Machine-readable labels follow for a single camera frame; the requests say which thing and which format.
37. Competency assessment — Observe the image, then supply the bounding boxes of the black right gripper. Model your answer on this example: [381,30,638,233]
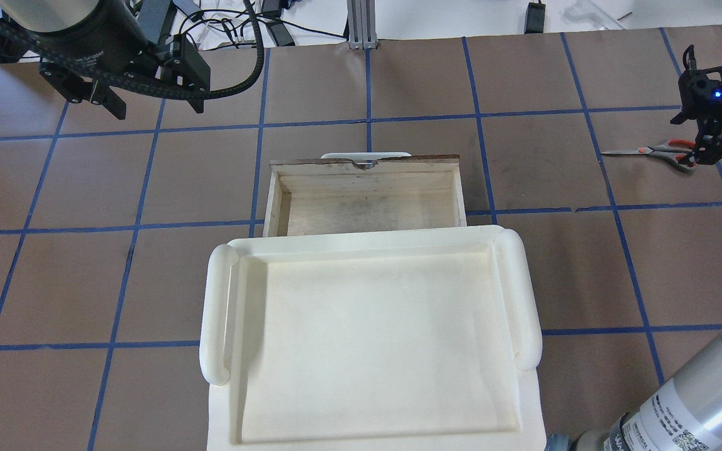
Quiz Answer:
[671,63,722,165]

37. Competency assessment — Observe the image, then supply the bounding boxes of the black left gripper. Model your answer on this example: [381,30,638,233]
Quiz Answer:
[38,31,211,120]

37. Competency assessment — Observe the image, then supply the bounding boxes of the grey orange scissors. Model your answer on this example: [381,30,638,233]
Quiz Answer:
[601,139,696,172]

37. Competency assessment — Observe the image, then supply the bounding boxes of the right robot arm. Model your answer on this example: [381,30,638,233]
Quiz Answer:
[545,46,722,450]

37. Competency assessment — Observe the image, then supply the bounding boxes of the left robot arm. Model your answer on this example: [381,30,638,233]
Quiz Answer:
[0,1,211,92]

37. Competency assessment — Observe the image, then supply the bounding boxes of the wooden drawer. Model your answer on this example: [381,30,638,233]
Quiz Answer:
[263,155,467,237]

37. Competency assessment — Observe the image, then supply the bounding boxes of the black power brick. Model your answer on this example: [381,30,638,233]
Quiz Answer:
[266,18,296,48]

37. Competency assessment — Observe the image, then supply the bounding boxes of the black power adapter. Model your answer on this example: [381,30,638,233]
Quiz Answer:
[524,1,545,34]

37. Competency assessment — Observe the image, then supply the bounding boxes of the white plastic tray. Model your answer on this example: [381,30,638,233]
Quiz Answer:
[199,225,545,450]

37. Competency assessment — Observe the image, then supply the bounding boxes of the black braided cable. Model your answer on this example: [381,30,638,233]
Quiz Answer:
[0,0,267,101]

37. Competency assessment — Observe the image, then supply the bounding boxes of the white drawer handle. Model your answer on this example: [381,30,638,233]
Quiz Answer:
[320,152,412,162]

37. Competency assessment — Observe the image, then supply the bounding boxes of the aluminium frame post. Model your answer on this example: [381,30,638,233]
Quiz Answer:
[347,0,379,49]

